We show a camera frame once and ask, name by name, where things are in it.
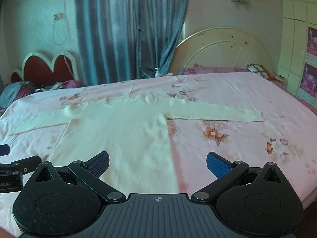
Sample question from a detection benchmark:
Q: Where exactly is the cream white knit sweater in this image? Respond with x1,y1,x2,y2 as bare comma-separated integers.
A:
9,95,262,193

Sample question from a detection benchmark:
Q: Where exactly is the pile of clothes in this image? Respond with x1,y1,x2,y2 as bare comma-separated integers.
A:
1,80,83,110

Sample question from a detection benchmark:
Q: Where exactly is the pink floral bed sheet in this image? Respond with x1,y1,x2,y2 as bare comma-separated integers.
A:
1,73,316,237

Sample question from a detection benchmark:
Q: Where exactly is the red heart-shaped headboard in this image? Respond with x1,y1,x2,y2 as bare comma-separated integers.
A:
11,51,79,87

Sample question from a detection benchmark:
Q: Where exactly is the patterned small pillow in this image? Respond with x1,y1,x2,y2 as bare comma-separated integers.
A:
247,64,269,80

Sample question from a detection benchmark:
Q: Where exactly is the lower pink poster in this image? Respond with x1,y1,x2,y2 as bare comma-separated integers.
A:
299,63,317,97

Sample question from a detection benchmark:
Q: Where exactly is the pink poster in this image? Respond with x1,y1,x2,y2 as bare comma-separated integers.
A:
307,27,317,55
299,63,317,97

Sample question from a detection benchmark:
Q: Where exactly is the cream round headboard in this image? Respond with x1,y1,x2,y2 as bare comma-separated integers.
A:
169,27,272,75

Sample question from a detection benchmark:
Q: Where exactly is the blue curtain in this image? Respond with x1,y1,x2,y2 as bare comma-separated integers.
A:
75,0,189,85

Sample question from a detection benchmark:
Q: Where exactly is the upper pink poster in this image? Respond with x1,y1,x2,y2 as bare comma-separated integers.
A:
307,27,317,55

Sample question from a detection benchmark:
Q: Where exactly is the cream wardrobe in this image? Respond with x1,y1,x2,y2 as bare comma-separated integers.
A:
277,0,316,107

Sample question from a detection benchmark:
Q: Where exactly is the wall socket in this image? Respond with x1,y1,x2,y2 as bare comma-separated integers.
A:
54,13,63,20

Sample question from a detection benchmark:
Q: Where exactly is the hanging white cable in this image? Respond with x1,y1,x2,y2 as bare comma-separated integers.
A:
53,0,72,46

